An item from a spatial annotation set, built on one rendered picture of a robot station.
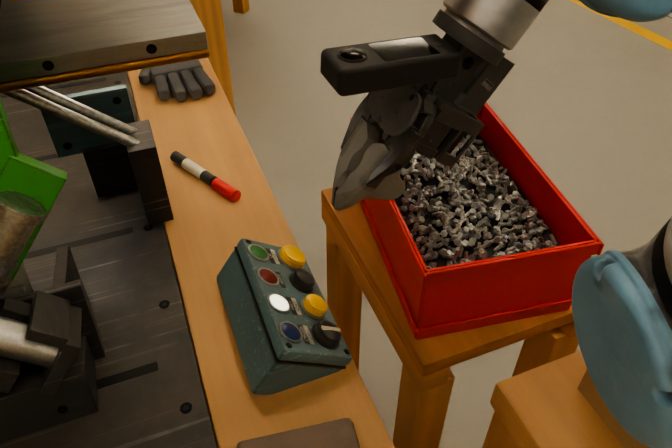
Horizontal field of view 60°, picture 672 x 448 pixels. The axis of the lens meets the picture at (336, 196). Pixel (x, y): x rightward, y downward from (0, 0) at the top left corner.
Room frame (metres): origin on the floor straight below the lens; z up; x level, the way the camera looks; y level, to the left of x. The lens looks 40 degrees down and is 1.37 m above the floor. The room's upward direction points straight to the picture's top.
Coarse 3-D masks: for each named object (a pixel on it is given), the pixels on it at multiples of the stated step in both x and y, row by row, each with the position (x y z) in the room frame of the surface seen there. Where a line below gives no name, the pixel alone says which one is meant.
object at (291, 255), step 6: (288, 246) 0.43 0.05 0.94; (282, 252) 0.42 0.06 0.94; (288, 252) 0.42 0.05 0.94; (294, 252) 0.42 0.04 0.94; (300, 252) 0.43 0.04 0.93; (282, 258) 0.42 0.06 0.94; (288, 258) 0.42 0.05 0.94; (294, 258) 0.42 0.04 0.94; (300, 258) 0.42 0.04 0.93; (288, 264) 0.41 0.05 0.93; (294, 264) 0.41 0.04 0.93; (300, 264) 0.41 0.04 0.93
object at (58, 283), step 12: (60, 252) 0.41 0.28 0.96; (60, 264) 0.38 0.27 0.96; (72, 264) 0.40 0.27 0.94; (60, 276) 0.36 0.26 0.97; (72, 276) 0.38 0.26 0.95; (48, 288) 0.34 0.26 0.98; (60, 288) 0.34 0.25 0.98; (72, 288) 0.34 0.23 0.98; (24, 300) 0.33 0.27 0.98; (72, 300) 0.34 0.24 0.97; (84, 300) 0.34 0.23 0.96; (84, 312) 0.33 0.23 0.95; (84, 324) 0.33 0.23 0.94; (96, 324) 0.34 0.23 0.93; (96, 336) 0.33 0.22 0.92; (96, 348) 0.32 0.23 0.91
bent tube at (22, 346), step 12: (0, 324) 0.29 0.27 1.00; (12, 324) 0.29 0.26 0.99; (24, 324) 0.30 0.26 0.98; (0, 336) 0.28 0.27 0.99; (12, 336) 0.28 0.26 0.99; (24, 336) 0.29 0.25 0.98; (0, 348) 0.27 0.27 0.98; (12, 348) 0.28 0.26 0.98; (24, 348) 0.28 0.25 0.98; (36, 348) 0.28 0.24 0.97; (48, 348) 0.28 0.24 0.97; (24, 360) 0.28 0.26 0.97; (36, 360) 0.28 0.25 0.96; (48, 360) 0.28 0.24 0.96
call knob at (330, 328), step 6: (318, 324) 0.33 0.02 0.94; (324, 324) 0.33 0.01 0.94; (330, 324) 0.33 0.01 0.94; (318, 330) 0.32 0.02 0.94; (324, 330) 0.32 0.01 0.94; (330, 330) 0.33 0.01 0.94; (336, 330) 0.33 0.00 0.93; (318, 336) 0.32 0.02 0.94; (324, 336) 0.32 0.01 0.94; (330, 336) 0.32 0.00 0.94; (336, 336) 0.32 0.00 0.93; (324, 342) 0.31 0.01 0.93; (330, 342) 0.31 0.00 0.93; (336, 342) 0.32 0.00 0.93
